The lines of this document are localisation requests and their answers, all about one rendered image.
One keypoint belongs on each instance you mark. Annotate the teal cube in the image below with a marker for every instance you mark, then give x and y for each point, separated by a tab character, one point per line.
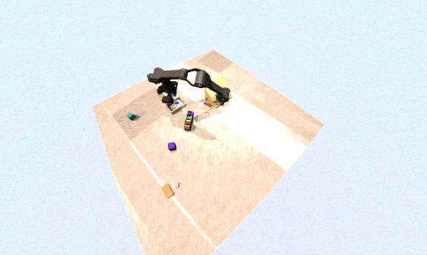
131	116

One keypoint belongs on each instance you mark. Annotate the purple cube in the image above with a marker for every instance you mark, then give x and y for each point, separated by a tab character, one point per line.
172	146

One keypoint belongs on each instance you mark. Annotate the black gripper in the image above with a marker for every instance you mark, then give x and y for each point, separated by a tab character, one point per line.
171	89

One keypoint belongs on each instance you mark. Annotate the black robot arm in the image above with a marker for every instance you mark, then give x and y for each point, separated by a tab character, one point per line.
202	80

